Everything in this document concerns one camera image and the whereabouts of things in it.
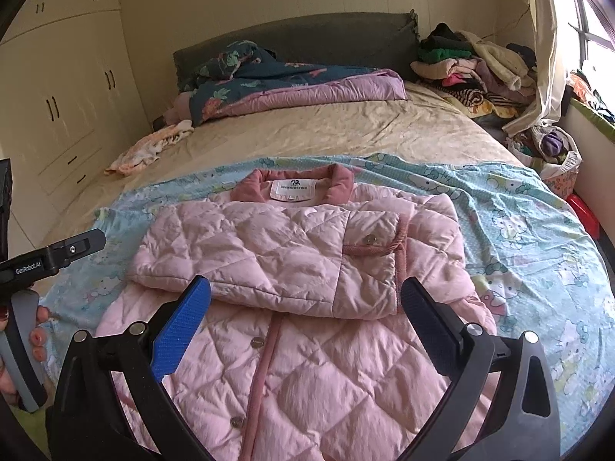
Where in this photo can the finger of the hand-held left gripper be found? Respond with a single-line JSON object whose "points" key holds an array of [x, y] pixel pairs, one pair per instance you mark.
{"points": [[84, 247]]}

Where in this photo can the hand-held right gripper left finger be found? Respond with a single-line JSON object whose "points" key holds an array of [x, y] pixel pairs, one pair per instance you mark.
{"points": [[180, 326]]}

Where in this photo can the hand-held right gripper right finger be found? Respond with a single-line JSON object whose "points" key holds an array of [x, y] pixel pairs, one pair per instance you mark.
{"points": [[430, 324]]}

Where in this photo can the pink quilted jacket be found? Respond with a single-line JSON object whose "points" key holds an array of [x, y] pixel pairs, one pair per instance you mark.
{"points": [[269, 249]]}

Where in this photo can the bag of clothes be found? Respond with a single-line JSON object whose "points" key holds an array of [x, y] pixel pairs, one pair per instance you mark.
{"points": [[552, 146]]}

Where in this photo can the pile of clothes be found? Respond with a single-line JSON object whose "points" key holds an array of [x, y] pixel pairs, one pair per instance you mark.
{"points": [[461, 67]]}

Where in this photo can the person's left hand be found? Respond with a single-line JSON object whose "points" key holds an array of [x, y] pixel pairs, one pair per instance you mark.
{"points": [[41, 341]]}

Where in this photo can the peach floral cloth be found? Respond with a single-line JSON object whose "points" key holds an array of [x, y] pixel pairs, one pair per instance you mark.
{"points": [[144, 151]]}

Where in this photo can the light blue cartoon print sheet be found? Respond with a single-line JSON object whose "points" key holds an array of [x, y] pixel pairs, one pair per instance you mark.
{"points": [[504, 211]]}

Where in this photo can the cream wardrobe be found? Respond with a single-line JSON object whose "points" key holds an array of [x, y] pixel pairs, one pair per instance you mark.
{"points": [[72, 81]]}

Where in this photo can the green fleece cloth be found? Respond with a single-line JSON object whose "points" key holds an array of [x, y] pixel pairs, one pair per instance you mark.
{"points": [[29, 437]]}

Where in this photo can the pink crumpled garment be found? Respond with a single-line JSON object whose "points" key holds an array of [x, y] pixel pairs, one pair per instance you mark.
{"points": [[180, 105]]}

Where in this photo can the red plastic object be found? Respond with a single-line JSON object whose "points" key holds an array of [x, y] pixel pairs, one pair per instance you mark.
{"points": [[584, 211]]}

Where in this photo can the bed with beige sheet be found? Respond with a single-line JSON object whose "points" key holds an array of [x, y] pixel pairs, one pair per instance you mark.
{"points": [[360, 125]]}

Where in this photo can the dark floral quilt purple lining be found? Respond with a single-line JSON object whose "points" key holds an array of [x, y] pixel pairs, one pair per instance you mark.
{"points": [[298, 93]]}

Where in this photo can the green window seat cover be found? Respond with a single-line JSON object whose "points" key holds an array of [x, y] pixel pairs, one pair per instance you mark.
{"points": [[596, 122]]}

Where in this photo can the colourful cloth heap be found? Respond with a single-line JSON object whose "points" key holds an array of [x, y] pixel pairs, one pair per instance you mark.
{"points": [[588, 93]]}

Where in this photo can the white curtain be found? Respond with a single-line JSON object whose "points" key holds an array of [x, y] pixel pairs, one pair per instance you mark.
{"points": [[547, 57]]}

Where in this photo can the grey padded headboard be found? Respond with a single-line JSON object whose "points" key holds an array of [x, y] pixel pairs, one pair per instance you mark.
{"points": [[336, 38]]}

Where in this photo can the window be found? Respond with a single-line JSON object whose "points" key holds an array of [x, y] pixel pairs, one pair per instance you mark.
{"points": [[596, 24]]}

